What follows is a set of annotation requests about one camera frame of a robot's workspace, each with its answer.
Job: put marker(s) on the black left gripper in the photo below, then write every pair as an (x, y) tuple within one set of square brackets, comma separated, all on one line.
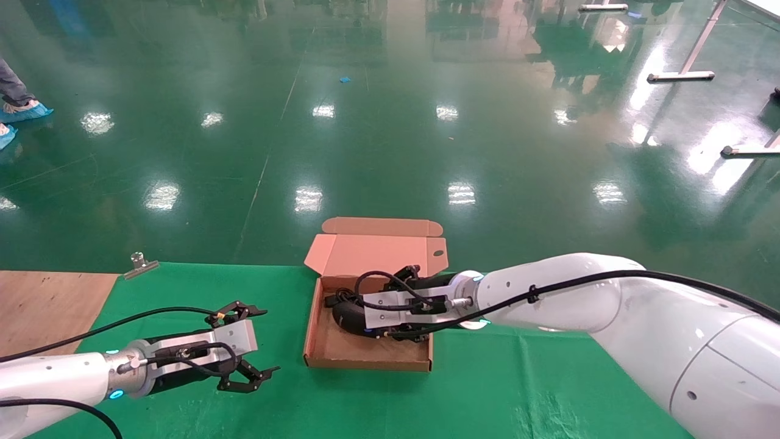
[(195, 375)]

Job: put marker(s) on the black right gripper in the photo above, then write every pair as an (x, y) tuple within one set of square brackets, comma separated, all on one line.
[(436, 282)]

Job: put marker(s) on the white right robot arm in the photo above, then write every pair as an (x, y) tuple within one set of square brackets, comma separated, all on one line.
[(609, 305)]

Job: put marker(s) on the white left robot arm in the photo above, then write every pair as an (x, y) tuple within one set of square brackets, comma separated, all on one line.
[(55, 378)]

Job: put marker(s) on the open brown cardboard box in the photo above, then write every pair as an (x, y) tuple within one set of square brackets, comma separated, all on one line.
[(372, 253)]

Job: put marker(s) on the green table cloth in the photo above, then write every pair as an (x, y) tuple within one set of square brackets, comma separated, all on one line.
[(292, 408)]

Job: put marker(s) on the silver metal clamp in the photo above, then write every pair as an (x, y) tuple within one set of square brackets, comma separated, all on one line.
[(141, 266)]

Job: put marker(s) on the brown wooden board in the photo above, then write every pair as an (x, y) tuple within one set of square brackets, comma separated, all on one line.
[(42, 305)]

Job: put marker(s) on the blue shoe cover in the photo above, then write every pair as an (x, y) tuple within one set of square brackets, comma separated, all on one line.
[(6, 135), (27, 113)]

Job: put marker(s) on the person leg grey trousers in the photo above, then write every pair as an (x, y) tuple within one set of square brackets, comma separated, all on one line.
[(12, 85)]

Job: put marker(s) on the grey metal stand with pole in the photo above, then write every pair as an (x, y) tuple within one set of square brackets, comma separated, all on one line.
[(679, 77)]

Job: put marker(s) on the short grey metal stand foot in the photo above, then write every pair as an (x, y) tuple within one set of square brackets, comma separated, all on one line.
[(603, 8)]

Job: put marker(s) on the grey stand foot black cap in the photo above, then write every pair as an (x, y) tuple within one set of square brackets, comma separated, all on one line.
[(749, 152)]

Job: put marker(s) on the white table top corner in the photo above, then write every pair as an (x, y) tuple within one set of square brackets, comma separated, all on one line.
[(765, 7)]

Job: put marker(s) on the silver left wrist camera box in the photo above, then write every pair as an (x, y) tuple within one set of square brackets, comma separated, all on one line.
[(231, 335)]

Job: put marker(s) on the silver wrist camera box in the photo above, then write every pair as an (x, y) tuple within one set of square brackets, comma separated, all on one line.
[(231, 335), (390, 314)]

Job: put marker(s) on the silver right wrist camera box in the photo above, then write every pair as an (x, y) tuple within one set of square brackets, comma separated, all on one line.
[(390, 314)]

